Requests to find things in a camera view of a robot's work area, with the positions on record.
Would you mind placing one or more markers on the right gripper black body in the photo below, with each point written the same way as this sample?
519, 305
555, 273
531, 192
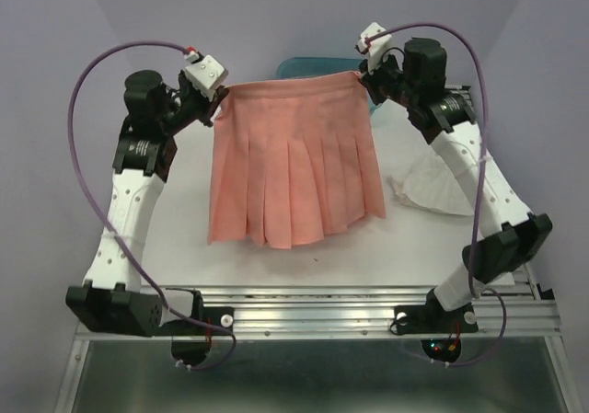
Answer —
390, 79

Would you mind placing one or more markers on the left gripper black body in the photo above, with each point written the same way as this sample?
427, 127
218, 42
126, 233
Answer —
190, 105

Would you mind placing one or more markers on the pink skirt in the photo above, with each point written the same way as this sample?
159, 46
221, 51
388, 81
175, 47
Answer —
294, 161

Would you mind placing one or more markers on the white pleated skirt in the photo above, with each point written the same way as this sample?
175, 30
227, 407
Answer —
428, 184

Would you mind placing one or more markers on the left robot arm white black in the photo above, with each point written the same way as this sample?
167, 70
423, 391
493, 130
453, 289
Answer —
110, 299

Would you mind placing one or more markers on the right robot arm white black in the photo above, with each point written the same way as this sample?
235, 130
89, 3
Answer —
506, 233

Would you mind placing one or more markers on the grey fabric basket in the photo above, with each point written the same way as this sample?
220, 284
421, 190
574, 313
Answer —
306, 67

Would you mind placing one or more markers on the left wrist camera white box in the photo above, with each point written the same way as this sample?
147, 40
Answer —
205, 73

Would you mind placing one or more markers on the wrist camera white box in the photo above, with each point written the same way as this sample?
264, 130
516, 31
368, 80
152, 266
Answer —
373, 44
205, 73

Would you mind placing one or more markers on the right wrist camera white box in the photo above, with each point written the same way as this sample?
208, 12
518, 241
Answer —
373, 44

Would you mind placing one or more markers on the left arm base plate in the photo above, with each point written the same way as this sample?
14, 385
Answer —
206, 326

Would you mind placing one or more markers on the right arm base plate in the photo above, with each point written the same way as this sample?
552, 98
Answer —
441, 331

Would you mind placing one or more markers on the aluminium frame rail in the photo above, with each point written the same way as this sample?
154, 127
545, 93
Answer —
312, 324

